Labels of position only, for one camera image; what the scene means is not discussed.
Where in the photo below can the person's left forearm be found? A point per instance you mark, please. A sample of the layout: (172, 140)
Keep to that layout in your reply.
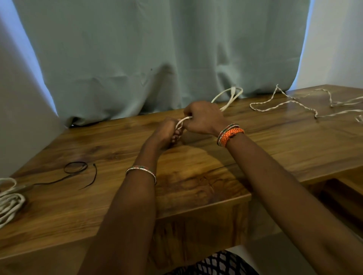
(124, 226)

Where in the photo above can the wooden desk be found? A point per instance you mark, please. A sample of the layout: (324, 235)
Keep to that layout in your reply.
(198, 175)

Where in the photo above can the person's right forearm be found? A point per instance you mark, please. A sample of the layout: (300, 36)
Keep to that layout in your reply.
(297, 204)

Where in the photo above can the person's right hand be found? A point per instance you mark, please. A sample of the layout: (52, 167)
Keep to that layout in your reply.
(205, 119)

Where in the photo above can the teal fabric curtain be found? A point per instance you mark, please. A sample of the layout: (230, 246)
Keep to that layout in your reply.
(170, 34)

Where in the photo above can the long black twist tie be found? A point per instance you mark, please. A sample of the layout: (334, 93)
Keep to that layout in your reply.
(56, 180)

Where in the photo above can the person's left hand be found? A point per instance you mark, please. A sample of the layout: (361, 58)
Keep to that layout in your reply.
(164, 136)

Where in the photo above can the wooden drawer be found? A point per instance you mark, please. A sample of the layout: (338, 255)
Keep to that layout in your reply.
(346, 198)

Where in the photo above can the silver beaded bangle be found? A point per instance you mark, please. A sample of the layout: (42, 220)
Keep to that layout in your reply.
(141, 168)

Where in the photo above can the short black twist tie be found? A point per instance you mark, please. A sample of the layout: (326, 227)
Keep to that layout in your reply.
(95, 175)

